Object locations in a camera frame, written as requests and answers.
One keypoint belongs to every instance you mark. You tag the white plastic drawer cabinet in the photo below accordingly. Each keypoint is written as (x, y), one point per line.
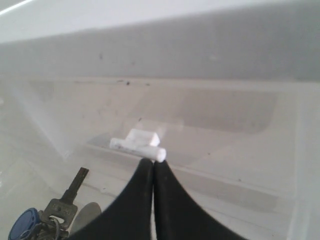
(196, 39)

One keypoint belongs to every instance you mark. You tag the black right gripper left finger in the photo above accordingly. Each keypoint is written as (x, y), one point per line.
(128, 217)

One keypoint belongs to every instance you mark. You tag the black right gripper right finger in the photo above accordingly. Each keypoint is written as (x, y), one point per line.
(178, 216)

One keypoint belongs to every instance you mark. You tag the translucent plastic container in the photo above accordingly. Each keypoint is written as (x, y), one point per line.
(248, 152)

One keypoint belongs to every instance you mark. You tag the key bunch with blue tag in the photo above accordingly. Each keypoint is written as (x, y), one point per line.
(59, 219)

